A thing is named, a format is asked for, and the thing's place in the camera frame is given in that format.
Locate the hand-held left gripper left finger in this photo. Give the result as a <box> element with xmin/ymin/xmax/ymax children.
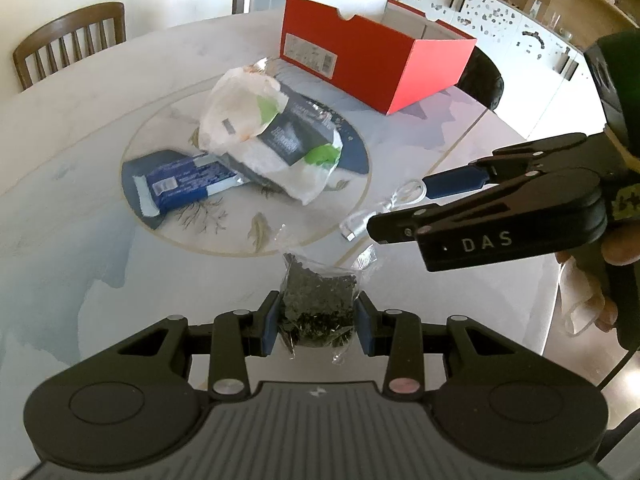
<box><xmin>114</xmin><ymin>290</ymin><xmax>281</xmax><ymax>401</ymax></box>

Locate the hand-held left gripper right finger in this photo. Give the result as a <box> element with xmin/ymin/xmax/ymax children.
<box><xmin>352</xmin><ymin>291</ymin><xmax>526</xmax><ymax>401</ymax></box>

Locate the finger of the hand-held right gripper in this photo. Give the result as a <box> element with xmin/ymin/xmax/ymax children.
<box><xmin>422</xmin><ymin>132</ymin><xmax>588</xmax><ymax>201</ymax></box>
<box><xmin>366</xmin><ymin>169</ymin><xmax>601</xmax><ymax>246</ymax></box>

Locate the white usb cable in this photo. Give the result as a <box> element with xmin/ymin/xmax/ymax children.
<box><xmin>340</xmin><ymin>178</ymin><xmax>433</xmax><ymax>242</ymax></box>

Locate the clear bag of dark bits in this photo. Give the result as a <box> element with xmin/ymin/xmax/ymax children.
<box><xmin>272</xmin><ymin>225</ymin><xmax>381</xmax><ymax>366</ymax></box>

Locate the red shoe box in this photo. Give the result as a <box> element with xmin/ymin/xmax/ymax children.
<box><xmin>278</xmin><ymin>0</ymin><xmax>477</xmax><ymax>115</ymax></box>

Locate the white plastic bag green print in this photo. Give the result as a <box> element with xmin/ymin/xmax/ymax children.
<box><xmin>199</xmin><ymin>57</ymin><xmax>345</xmax><ymax>206</ymax></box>

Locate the dark blue foil snack packet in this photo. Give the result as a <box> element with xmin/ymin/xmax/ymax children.
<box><xmin>121</xmin><ymin>150</ymin><xmax>216</xmax><ymax>231</ymax></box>

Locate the white marble desktop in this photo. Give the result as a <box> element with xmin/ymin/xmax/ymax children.
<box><xmin>0</xmin><ymin>5</ymin><xmax>563</xmax><ymax>461</ymax></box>

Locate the person's right hand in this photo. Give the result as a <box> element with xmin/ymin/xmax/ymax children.
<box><xmin>602</xmin><ymin>232</ymin><xmax>640</xmax><ymax>267</ymax></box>

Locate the black covered chair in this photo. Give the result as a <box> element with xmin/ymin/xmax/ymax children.
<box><xmin>457</xmin><ymin>46</ymin><xmax>503</xmax><ymax>110</ymax></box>

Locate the white sticker-covered cabinet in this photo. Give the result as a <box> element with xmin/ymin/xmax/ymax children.
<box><xmin>400</xmin><ymin>0</ymin><xmax>608</xmax><ymax>143</ymax></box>

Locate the brown wooden chair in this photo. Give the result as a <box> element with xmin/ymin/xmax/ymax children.
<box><xmin>12</xmin><ymin>1</ymin><xmax>126</xmax><ymax>92</ymax></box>

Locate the wooden wall shelf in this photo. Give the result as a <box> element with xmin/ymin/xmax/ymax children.
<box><xmin>480</xmin><ymin>0</ymin><xmax>640</xmax><ymax>53</ymax></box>

